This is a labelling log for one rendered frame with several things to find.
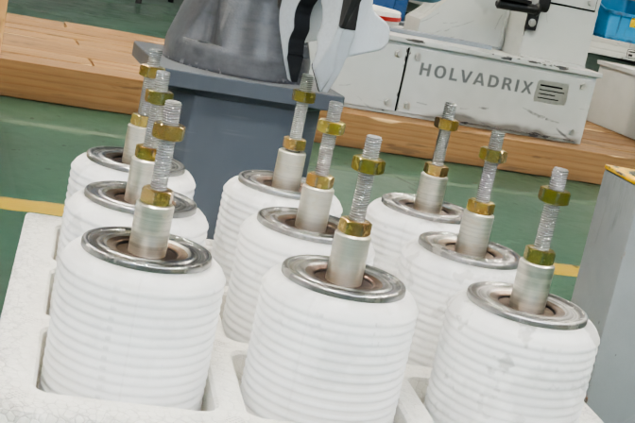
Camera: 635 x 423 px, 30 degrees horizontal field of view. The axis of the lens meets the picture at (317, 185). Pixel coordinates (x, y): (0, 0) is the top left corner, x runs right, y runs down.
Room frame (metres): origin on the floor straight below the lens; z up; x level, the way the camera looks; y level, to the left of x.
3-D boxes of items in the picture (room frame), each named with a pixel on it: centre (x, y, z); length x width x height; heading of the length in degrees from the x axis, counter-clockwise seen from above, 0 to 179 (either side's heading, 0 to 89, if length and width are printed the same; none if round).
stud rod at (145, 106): (0.89, 0.14, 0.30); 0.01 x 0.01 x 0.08
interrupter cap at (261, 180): (0.91, 0.02, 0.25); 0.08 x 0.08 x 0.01
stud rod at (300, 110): (0.91, 0.02, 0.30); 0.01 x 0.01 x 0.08
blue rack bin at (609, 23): (6.27, -1.34, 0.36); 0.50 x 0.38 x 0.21; 18
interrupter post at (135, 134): (0.89, 0.14, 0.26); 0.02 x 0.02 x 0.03
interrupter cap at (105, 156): (0.89, 0.14, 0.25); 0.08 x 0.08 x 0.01
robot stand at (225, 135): (1.22, 0.11, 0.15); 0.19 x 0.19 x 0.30; 19
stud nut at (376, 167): (0.68, -0.03, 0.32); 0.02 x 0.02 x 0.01; 28
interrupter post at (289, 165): (0.91, 0.02, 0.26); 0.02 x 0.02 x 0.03
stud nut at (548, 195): (0.71, -0.14, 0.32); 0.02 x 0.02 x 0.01; 63
